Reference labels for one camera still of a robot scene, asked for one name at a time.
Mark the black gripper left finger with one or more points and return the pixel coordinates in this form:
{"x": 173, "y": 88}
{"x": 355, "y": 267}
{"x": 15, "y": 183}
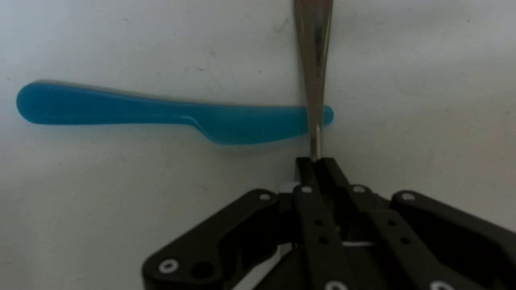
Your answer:
{"x": 312, "y": 230}

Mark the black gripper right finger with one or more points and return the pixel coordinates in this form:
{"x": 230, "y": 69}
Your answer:
{"x": 409, "y": 241}

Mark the metal spoon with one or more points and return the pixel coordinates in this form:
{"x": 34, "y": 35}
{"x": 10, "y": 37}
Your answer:
{"x": 315, "y": 53}

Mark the white rectangular sink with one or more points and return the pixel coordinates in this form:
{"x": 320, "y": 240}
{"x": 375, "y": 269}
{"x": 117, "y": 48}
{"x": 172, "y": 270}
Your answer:
{"x": 107, "y": 214}

